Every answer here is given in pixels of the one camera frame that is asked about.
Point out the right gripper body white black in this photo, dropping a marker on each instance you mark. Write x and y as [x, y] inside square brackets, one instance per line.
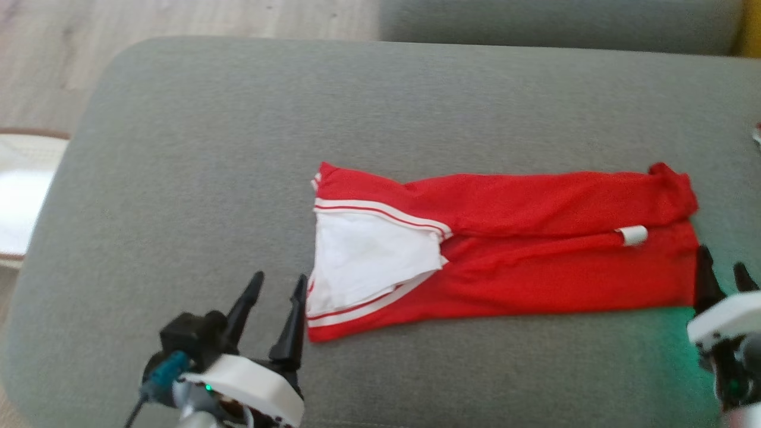
[731, 318]

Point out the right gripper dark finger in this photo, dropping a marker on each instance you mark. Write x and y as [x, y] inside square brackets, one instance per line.
[706, 285]
[744, 280]

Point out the grey fabric sofa seat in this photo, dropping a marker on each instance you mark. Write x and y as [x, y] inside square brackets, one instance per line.
[208, 148]

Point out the red garment with white trim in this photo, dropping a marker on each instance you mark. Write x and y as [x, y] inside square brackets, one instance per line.
[757, 135]

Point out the white object on floor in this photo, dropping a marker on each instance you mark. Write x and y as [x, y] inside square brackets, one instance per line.
[24, 196]

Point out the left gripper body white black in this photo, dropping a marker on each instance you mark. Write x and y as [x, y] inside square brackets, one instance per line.
[255, 386]

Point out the red jersey with white stripes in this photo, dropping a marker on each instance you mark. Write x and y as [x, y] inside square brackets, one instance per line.
[535, 267]

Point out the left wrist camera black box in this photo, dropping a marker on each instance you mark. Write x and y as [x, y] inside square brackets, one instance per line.
[190, 336]

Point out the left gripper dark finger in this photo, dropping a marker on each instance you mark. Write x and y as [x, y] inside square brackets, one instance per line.
[244, 315]
[292, 339]

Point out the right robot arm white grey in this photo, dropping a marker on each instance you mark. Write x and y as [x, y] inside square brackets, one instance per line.
[743, 416]

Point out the grey sofa section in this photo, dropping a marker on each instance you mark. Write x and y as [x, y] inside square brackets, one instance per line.
[535, 24]

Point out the yellow object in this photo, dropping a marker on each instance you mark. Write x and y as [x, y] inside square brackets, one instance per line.
[750, 27]

